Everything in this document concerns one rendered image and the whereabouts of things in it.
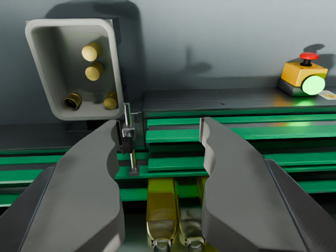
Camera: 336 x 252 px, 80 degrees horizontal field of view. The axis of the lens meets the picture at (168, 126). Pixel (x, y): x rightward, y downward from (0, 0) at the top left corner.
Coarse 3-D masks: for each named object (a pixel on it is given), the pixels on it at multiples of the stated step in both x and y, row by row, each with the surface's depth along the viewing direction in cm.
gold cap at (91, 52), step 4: (88, 44) 45; (92, 44) 45; (96, 44) 47; (84, 48) 44; (88, 48) 44; (92, 48) 44; (96, 48) 45; (100, 48) 48; (84, 52) 45; (88, 52) 45; (92, 52) 45; (96, 52) 45; (100, 52) 48; (84, 56) 45; (88, 56) 45; (92, 56) 45; (96, 56) 45; (88, 60) 46; (92, 60) 46
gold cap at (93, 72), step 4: (92, 64) 48; (96, 64) 48; (100, 64) 50; (88, 68) 46; (92, 68) 46; (96, 68) 47; (100, 68) 48; (88, 72) 47; (92, 72) 47; (96, 72) 47; (100, 72) 48; (88, 76) 47; (92, 76) 47; (96, 76) 48
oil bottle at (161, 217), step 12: (156, 180) 44; (168, 180) 44; (156, 192) 41; (168, 192) 41; (156, 204) 39; (168, 204) 39; (156, 216) 37; (168, 216) 37; (156, 228) 35; (168, 228) 35; (156, 240) 35; (168, 240) 35
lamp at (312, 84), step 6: (306, 78) 48; (312, 78) 47; (318, 78) 47; (306, 84) 48; (312, 84) 47; (318, 84) 47; (324, 84) 47; (306, 90) 48; (312, 90) 48; (318, 90) 48
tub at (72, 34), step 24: (48, 24) 39; (72, 24) 39; (96, 24) 40; (48, 48) 45; (72, 48) 48; (48, 72) 46; (72, 72) 51; (48, 96) 47; (96, 96) 55; (120, 96) 47
